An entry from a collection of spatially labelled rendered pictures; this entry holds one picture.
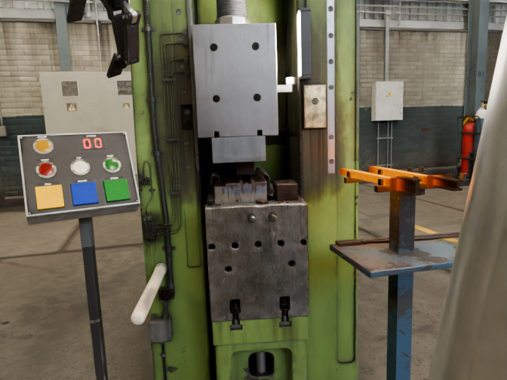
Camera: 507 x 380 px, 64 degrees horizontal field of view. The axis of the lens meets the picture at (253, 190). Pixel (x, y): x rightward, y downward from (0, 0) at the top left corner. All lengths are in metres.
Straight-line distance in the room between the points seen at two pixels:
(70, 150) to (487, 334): 1.39
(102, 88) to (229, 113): 5.34
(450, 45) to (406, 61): 1.07
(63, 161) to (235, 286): 0.74
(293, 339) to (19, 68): 6.71
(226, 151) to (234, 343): 0.74
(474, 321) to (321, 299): 1.68
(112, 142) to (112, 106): 5.25
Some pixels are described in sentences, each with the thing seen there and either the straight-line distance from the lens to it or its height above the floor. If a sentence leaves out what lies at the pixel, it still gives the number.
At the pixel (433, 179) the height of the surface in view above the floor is 1.03.
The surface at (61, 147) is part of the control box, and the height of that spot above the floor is 1.16.
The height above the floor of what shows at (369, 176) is 1.03.
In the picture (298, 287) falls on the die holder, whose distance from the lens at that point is 1.60.
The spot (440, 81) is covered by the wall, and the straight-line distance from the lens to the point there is 9.45.
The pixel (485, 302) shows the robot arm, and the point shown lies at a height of 1.14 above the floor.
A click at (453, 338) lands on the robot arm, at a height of 1.11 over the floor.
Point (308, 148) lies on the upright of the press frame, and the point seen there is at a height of 1.10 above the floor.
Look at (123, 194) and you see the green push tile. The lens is 1.41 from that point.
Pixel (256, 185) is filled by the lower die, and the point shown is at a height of 0.98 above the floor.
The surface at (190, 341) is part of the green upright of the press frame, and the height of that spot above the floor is 0.28.
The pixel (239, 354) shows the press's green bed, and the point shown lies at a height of 0.29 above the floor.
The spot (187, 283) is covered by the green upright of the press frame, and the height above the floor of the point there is 0.55.
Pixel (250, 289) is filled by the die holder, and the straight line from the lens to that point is 1.58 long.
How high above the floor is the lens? 1.21
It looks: 9 degrees down
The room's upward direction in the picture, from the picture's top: 2 degrees counter-clockwise
